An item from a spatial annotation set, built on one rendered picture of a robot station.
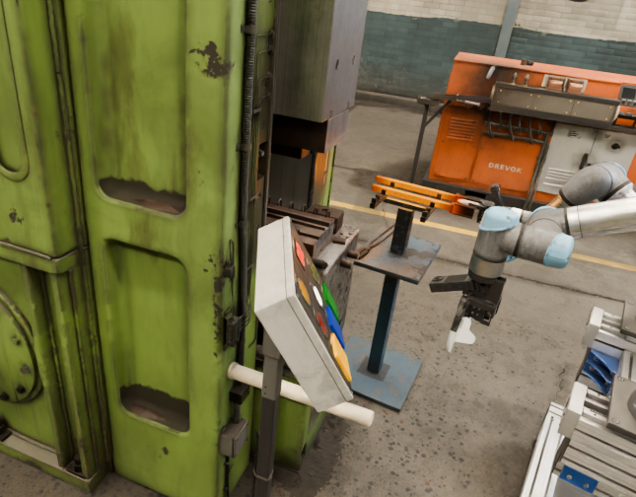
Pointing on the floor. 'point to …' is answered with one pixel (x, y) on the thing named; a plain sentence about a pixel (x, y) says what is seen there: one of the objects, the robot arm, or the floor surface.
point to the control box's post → (272, 370)
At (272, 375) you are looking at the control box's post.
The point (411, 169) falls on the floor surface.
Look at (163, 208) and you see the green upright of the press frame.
